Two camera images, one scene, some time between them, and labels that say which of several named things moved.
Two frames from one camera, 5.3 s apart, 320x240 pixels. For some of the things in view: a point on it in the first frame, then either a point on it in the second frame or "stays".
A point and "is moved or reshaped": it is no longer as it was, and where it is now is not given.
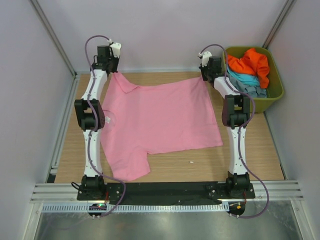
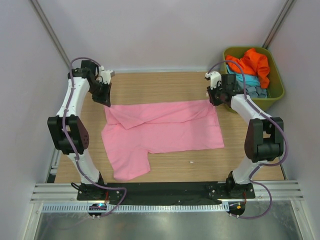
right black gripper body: [205, 71] to [215, 95]
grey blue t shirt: [251, 91] stays
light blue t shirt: [248, 78] stays
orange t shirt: [251, 63] stays
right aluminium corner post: [277, 23] stays
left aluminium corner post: [54, 37] stays
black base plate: [166, 193] stays
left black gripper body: [113, 61] to [100, 91]
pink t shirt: [155, 118] is moved or reshaped
